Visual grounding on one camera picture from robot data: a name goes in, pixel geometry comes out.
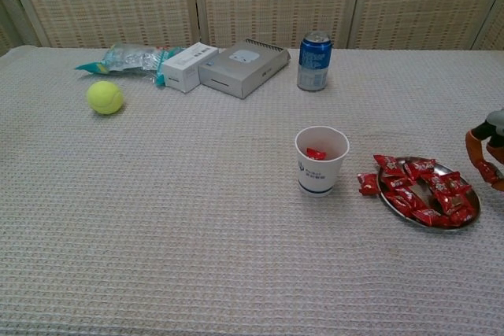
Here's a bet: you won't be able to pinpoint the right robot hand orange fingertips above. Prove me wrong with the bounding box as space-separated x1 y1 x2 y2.
464 107 504 192

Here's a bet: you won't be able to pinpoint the round steel plate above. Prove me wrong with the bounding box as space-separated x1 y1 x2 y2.
376 156 482 231

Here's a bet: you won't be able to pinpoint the white paper cup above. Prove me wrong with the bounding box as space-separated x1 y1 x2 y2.
295 125 350 198

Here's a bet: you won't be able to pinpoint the blue drink can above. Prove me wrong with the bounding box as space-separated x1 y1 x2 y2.
296 30 334 92

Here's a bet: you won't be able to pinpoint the grey boxed spiral notebook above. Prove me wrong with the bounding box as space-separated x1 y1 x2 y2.
198 38 291 100

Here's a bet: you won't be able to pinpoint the beige woven tablecloth with fringe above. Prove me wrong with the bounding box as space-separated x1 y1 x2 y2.
0 46 504 336

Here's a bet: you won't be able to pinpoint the small white carton box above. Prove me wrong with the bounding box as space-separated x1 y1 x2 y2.
162 42 220 94

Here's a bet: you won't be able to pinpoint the teal clear plastic snack bag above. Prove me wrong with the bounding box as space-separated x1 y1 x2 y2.
74 42 186 87

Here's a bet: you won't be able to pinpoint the yellow tennis ball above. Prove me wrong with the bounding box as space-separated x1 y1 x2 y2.
86 80 125 116

